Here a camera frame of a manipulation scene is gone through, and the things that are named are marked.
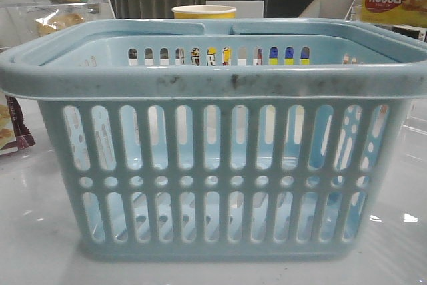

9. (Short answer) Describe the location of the packaged bread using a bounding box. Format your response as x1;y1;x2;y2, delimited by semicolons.
35;13;85;37

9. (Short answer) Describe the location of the light blue plastic basket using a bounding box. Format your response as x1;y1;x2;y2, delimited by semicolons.
1;19;426;260

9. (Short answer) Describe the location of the yellow popcorn paper cup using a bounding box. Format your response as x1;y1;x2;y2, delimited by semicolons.
171;5;237;19

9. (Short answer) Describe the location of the white chair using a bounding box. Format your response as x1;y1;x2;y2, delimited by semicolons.
299;0;359;19

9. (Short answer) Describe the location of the maroon snack bag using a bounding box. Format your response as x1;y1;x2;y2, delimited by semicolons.
1;92;35;156

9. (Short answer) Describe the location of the clear acrylic display stand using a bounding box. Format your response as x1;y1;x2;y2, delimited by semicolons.
1;0;115;51

